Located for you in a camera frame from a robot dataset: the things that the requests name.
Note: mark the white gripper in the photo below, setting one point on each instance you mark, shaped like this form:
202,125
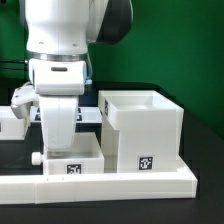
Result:
58,121

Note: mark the white drawer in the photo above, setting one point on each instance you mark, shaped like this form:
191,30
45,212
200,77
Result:
86,157
12,128

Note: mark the white drawer cabinet box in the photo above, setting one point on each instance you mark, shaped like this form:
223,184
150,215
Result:
141,131

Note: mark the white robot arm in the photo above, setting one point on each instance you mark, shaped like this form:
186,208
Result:
59,32

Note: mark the fiducial marker sheet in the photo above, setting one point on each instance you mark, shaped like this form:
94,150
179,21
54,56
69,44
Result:
86,115

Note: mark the white L-shaped fence wall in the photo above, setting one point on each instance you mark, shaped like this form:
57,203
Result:
40,189

